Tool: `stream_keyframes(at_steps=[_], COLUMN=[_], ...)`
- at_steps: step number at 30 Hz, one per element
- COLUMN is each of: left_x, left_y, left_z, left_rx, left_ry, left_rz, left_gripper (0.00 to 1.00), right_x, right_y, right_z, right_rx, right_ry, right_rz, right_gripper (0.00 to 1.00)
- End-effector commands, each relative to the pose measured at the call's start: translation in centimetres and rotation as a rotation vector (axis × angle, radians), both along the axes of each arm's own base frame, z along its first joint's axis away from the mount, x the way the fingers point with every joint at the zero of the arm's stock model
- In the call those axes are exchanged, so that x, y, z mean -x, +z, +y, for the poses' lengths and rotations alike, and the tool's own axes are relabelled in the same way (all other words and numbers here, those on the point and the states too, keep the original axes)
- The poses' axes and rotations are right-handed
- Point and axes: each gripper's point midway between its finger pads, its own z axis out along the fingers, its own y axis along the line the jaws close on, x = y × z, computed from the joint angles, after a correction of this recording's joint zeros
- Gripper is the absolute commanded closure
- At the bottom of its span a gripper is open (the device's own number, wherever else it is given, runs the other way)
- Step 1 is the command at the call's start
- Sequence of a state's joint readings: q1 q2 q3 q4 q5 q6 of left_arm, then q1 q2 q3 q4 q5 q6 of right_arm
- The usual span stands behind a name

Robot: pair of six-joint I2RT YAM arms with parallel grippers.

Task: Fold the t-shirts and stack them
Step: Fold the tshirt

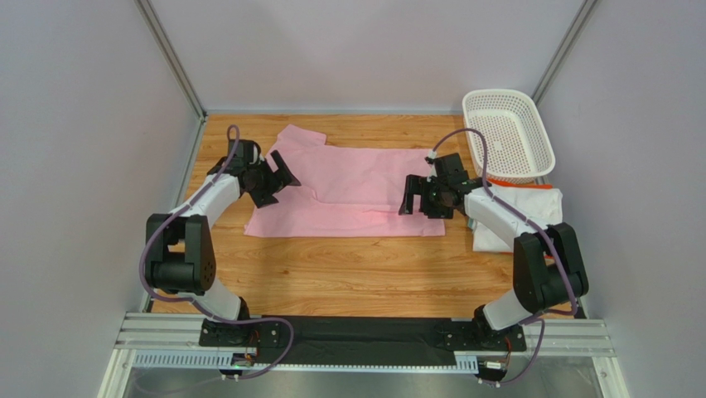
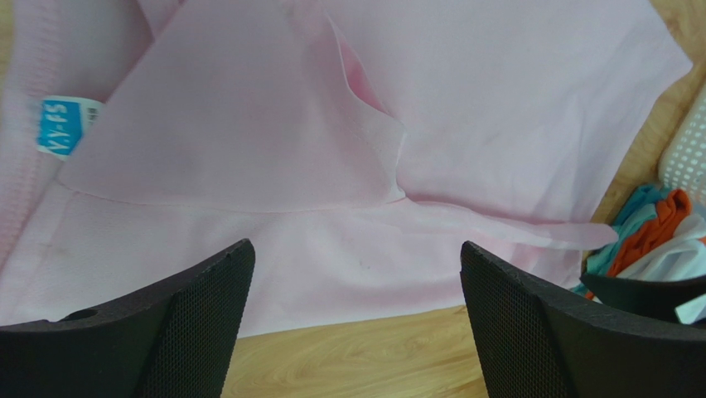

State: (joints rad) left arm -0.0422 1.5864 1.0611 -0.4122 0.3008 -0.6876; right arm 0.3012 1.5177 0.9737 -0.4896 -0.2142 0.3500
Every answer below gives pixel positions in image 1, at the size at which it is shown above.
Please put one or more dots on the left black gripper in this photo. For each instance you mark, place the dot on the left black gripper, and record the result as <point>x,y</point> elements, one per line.
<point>278,180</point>

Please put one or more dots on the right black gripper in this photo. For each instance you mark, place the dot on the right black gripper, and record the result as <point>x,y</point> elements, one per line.
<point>427,196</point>

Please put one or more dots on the pink t shirt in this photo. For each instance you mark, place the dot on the pink t shirt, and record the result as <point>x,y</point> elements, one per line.
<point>344,192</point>

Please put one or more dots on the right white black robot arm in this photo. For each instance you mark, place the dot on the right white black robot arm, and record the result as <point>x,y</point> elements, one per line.
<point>548,268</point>

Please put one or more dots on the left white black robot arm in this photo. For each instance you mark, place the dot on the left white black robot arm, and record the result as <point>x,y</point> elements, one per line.
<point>178,261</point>

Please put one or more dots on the white perforated plastic basket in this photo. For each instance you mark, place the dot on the white perforated plastic basket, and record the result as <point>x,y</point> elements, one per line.
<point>506,135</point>

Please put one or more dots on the folded white t shirt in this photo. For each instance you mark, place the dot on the folded white t shirt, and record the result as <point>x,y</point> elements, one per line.
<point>543,202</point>

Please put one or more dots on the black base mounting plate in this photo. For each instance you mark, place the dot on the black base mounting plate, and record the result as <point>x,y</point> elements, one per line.
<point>360,341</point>

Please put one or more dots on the right aluminium corner post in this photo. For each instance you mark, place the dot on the right aluminium corner post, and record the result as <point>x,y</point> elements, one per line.
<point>567,43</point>

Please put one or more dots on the aluminium corner post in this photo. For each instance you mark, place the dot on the aluminium corner post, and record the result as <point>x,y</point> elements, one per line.
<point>567,43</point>
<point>159,34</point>

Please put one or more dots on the aluminium frame rail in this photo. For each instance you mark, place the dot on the aluminium frame rail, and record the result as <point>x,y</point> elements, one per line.
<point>171,340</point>

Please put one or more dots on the left aluminium corner post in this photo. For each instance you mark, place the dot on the left aluminium corner post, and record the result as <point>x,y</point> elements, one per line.
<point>159,34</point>

